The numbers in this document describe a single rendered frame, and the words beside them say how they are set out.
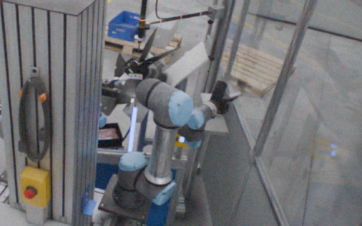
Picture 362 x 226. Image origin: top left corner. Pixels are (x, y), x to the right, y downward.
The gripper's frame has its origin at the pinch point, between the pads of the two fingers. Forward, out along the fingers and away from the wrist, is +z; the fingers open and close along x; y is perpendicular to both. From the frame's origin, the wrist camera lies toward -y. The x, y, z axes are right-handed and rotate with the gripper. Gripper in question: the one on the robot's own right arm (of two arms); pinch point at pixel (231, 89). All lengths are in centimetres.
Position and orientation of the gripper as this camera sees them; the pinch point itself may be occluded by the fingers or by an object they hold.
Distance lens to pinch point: 191.4
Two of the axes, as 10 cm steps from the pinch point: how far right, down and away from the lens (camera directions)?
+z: 6.6, -3.3, 6.8
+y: 0.1, 9.0, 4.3
